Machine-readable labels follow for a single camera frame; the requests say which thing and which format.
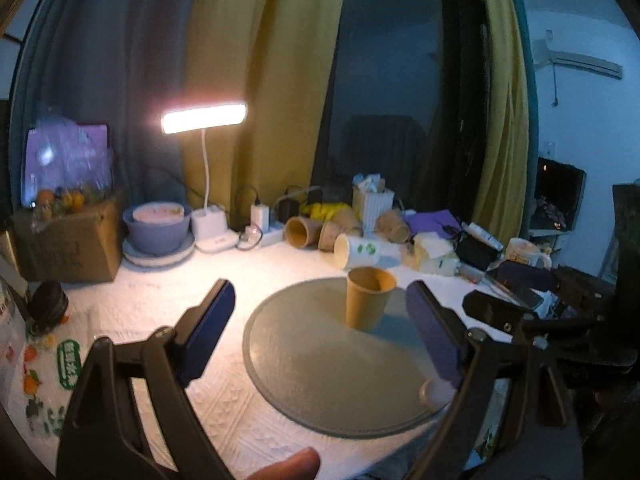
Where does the small white round object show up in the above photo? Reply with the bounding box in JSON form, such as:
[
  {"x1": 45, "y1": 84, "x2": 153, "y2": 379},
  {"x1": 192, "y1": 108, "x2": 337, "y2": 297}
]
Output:
[{"x1": 419, "y1": 379, "x2": 454, "y2": 410}]

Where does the cardboard box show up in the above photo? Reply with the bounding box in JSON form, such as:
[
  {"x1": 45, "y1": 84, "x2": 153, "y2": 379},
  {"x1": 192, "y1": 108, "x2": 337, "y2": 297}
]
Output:
[{"x1": 10, "y1": 194, "x2": 126, "y2": 284}]

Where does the fruit printed plastic bag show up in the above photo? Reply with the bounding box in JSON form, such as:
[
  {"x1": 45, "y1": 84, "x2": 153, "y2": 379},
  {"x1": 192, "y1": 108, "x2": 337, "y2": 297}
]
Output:
[{"x1": 19, "y1": 332, "x2": 97, "y2": 437}]

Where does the grey blue curtain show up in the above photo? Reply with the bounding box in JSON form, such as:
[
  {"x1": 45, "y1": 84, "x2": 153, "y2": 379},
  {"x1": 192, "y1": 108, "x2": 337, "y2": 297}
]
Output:
[{"x1": 14, "y1": 0, "x2": 207, "y2": 211}]

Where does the white air conditioner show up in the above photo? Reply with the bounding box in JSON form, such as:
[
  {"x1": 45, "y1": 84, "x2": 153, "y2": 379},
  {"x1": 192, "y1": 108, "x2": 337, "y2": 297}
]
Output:
[{"x1": 532, "y1": 39, "x2": 625, "y2": 80}]

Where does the black power adapter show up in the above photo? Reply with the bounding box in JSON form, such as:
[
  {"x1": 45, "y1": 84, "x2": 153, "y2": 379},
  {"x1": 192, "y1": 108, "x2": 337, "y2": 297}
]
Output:
[{"x1": 276, "y1": 194, "x2": 302, "y2": 224}]

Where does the black round pouch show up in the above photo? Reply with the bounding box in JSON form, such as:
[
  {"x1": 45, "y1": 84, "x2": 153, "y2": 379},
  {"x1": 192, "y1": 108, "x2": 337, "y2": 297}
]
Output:
[{"x1": 27, "y1": 280, "x2": 70, "y2": 334}]

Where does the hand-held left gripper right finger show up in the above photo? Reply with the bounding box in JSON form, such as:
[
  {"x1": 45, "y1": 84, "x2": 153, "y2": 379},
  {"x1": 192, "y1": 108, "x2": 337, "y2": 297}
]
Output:
[{"x1": 406, "y1": 280, "x2": 586, "y2": 480}]

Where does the white mug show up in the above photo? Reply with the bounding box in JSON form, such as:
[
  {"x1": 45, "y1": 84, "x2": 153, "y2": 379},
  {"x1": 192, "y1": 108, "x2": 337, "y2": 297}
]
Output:
[{"x1": 504, "y1": 238, "x2": 554, "y2": 270}]

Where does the round grey mat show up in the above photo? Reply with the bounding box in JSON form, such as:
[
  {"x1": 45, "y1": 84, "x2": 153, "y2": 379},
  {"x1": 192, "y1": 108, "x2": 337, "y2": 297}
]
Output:
[{"x1": 242, "y1": 276, "x2": 464, "y2": 439}]

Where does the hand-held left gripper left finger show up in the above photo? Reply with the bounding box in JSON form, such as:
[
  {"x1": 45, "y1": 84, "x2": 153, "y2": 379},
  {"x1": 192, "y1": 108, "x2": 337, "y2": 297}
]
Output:
[{"x1": 55, "y1": 278, "x2": 237, "y2": 480}]

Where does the purple cloth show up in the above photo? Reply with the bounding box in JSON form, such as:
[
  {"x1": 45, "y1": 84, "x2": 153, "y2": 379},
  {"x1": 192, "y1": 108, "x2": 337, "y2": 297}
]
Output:
[{"x1": 403, "y1": 210, "x2": 462, "y2": 236}]

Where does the clear plastic bag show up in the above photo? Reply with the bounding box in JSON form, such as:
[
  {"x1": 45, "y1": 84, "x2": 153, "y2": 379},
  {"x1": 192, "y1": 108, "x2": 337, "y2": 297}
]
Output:
[{"x1": 22, "y1": 109, "x2": 115, "y2": 222}]

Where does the white ribbed tissue holder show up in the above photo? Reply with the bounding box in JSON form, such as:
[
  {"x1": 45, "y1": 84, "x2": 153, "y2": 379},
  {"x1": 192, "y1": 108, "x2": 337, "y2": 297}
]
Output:
[{"x1": 352, "y1": 173, "x2": 395, "y2": 234}]

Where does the small black box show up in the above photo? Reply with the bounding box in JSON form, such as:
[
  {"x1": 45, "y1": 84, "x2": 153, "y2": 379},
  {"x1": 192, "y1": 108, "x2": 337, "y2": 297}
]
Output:
[{"x1": 454, "y1": 233, "x2": 499, "y2": 271}]

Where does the pale blue plate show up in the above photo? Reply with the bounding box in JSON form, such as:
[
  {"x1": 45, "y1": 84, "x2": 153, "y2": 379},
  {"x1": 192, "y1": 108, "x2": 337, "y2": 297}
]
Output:
[{"x1": 122, "y1": 232, "x2": 196, "y2": 267}]

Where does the black monitor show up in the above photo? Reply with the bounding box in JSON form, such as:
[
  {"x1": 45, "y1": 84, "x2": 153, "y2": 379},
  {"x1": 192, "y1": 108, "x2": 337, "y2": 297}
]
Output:
[{"x1": 532, "y1": 157, "x2": 587, "y2": 234}]

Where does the white tube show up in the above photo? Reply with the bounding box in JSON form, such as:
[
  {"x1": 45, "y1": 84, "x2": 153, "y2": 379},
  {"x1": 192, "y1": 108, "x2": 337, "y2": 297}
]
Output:
[{"x1": 461, "y1": 221, "x2": 505, "y2": 252}]

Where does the yellow curtain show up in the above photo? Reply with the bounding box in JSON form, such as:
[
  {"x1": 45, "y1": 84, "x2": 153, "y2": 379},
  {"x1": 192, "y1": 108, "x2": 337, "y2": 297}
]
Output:
[
  {"x1": 469, "y1": 0, "x2": 531, "y2": 234},
  {"x1": 182, "y1": 0, "x2": 351, "y2": 217}
]

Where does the white tissue packet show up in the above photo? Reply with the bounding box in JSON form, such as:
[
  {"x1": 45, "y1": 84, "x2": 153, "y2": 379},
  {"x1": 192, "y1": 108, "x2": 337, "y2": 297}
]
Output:
[{"x1": 409, "y1": 232, "x2": 461, "y2": 277}]

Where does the white paper cup green print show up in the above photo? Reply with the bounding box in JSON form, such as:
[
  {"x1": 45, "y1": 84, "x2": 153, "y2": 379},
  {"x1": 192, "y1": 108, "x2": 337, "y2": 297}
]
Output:
[{"x1": 333, "y1": 233, "x2": 397, "y2": 271}]

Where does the white power strip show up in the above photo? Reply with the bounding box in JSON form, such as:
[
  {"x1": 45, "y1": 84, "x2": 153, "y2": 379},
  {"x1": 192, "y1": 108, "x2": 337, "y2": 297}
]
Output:
[{"x1": 239, "y1": 226, "x2": 289, "y2": 249}]

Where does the white desk lamp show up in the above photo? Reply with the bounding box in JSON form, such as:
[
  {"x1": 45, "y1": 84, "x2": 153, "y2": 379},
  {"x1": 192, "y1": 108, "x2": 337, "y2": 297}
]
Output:
[{"x1": 160, "y1": 102, "x2": 249, "y2": 254}]

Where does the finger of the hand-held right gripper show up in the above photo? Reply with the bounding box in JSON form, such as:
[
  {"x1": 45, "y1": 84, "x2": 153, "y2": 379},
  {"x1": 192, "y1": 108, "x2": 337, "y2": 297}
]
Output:
[
  {"x1": 496, "y1": 259, "x2": 560, "y2": 293},
  {"x1": 462, "y1": 289, "x2": 527, "y2": 346}
]

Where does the blue bowl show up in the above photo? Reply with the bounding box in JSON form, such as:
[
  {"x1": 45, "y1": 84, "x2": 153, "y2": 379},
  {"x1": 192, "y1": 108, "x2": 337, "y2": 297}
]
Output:
[{"x1": 122, "y1": 202, "x2": 194, "y2": 256}]

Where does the person's left hand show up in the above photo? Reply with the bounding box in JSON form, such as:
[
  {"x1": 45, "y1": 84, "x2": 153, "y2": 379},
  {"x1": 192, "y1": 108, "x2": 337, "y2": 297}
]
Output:
[{"x1": 245, "y1": 447, "x2": 322, "y2": 480}]

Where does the brown paper cup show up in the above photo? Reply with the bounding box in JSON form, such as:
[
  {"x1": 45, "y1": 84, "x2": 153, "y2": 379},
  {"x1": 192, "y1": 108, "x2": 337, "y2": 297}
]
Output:
[
  {"x1": 283, "y1": 215, "x2": 326, "y2": 251},
  {"x1": 332, "y1": 208, "x2": 362, "y2": 232},
  {"x1": 318, "y1": 220, "x2": 364, "y2": 252},
  {"x1": 346, "y1": 267, "x2": 398, "y2": 332},
  {"x1": 376, "y1": 208, "x2": 412, "y2": 244}
]

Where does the purple screen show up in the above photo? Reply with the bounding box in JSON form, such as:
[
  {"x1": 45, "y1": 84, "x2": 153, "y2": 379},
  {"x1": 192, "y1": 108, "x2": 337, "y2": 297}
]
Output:
[{"x1": 25, "y1": 123, "x2": 110, "y2": 207}]

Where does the yellow crumpled item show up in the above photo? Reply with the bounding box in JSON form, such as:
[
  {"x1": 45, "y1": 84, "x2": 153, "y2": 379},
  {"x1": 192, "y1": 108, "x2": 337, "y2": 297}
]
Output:
[{"x1": 299, "y1": 201, "x2": 352, "y2": 221}]

